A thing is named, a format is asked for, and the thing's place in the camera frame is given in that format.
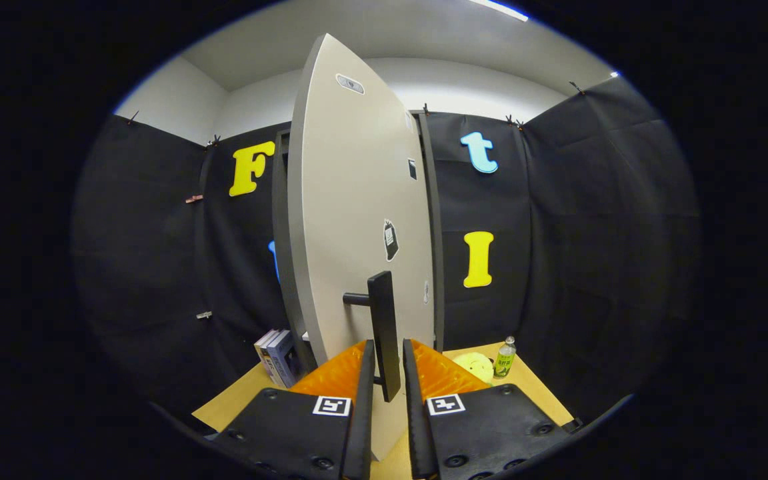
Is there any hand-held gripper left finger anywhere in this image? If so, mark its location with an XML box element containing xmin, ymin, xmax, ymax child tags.
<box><xmin>214</xmin><ymin>339</ymin><xmax>376</xmax><ymax>480</ymax></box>

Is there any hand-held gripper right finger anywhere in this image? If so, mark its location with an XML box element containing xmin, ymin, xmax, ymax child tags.
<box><xmin>402</xmin><ymin>338</ymin><xmax>585</xmax><ymax>480</ymax></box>

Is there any black door handle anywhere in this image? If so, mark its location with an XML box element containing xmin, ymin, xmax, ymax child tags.
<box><xmin>343</xmin><ymin>271</ymin><xmax>402</xmax><ymax>403</ymax></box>

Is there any yellow round toy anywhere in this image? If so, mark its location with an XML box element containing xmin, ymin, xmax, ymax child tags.
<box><xmin>452</xmin><ymin>352</ymin><xmax>495</xmax><ymax>386</ymax></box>

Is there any blue-grey book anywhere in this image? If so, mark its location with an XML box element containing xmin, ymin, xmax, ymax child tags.
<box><xmin>265</xmin><ymin>330</ymin><xmax>302</xmax><ymax>389</ymax></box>

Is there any green drink bottle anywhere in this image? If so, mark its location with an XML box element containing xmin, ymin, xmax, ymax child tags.
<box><xmin>493</xmin><ymin>336</ymin><xmax>517</xmax><ymax>379</ymax></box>

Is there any black backdrop cloth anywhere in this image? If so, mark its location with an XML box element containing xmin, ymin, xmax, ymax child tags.
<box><xmin>71</xmin><ymin>75</ymin><xmax>701</xmax><ymax>427</ymax></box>

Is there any long ceiling light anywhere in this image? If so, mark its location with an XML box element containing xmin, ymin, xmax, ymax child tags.
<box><xmin>467</xmin><ymin>0</ymin><xmax>530</xmax><ymax>22</ymax></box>

